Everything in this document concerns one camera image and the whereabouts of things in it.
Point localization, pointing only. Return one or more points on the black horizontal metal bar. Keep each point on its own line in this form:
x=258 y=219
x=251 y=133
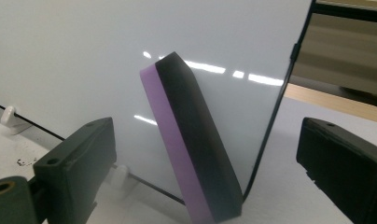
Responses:
x=348 y=13

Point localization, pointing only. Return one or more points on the white whiteboard with black rim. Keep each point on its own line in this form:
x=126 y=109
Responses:
x=99 y=62

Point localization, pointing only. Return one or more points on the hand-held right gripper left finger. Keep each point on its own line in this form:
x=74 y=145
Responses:
x=74 y=168

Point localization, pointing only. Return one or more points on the white whiteboard stand clip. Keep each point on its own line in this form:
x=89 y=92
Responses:
x=10 y=117
x=121 y=179

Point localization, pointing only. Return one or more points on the purple and black whiteboard eraser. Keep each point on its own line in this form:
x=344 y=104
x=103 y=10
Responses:
x=192 y=140

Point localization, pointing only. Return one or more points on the wooden table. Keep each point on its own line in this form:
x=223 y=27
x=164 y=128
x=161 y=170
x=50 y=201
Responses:
x=332 y=104

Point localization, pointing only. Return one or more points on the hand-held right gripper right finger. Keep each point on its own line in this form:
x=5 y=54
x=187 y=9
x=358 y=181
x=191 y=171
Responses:
x=345 y=168

